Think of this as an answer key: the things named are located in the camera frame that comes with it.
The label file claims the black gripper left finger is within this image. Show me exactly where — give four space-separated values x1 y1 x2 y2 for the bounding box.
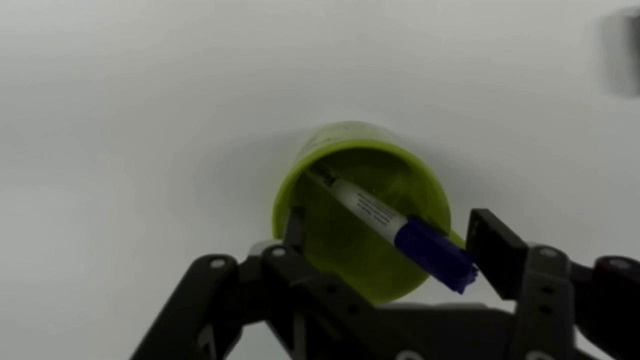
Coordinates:
128 209 315 360

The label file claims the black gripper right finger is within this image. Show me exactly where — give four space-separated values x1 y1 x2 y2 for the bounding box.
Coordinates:
463 207 640 360

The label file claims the black marker with blue cap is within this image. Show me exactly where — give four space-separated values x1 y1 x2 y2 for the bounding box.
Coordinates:
308 161 480 297

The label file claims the yellow-green mug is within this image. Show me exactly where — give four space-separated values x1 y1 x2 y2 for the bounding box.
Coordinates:
270 118 466 306

